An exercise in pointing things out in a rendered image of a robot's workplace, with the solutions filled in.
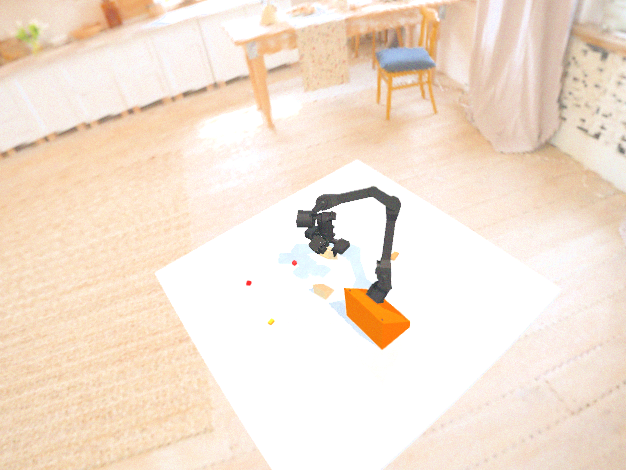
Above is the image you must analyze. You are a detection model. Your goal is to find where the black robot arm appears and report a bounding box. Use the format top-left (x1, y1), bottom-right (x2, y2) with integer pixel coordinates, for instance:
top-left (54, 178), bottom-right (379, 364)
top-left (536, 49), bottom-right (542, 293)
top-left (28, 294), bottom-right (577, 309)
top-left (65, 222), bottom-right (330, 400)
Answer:
top-left (296, 185), bottom-right (401, 304)

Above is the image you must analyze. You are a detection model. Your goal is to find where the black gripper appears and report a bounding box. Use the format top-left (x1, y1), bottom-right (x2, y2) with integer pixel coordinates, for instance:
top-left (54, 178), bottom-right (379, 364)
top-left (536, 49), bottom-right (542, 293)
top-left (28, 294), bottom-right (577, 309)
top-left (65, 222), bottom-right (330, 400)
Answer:
top-left (304, 225), bottom-right (350, 257)

